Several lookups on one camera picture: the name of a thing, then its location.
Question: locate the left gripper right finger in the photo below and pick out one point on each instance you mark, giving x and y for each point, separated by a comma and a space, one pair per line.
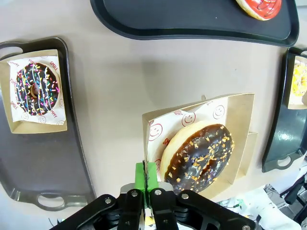
168, 210

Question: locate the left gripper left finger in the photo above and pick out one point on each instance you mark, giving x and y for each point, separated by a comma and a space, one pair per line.
129, 210

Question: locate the chocolate donut with nut bits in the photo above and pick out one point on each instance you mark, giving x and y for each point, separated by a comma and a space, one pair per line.
196, 155

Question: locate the white smiley printed paper liner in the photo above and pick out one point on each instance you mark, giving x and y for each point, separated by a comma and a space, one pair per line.
18, 112
192, 115
297, 62

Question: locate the brown cardboard food box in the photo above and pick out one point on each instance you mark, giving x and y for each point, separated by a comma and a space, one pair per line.
251, 143
36, 128
295, 106
239, 112

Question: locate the chocolate donut with coloured sprinkles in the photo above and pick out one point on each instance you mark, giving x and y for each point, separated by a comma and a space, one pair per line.
43, 95

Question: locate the yellow glazed donut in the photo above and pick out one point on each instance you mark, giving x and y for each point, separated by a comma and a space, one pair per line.
301, 81

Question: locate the black serving tray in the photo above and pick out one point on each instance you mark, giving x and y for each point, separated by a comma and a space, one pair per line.
168, 16

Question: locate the red glazed donut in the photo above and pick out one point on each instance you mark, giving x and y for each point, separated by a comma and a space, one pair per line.
254, 7

